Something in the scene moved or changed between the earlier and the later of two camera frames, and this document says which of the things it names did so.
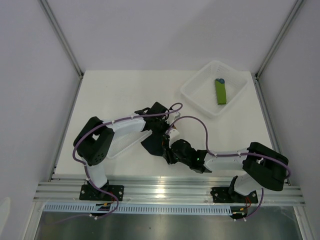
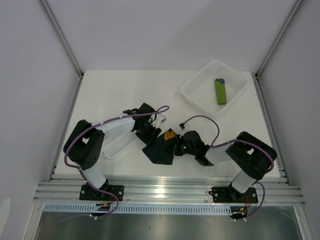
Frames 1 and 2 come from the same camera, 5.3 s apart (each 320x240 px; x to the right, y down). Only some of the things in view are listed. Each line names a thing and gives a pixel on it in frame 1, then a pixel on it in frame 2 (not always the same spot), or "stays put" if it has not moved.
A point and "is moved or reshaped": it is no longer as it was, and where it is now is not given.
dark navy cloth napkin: x=153 y=143 is moved or reshaped
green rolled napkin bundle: x=221 y=91 stays put
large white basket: x=201 y=89 stays put
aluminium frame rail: x=158 y=190 stays put
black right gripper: x=167 y=155 -> x=177 y=140
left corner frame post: x=52 y=17 stays put
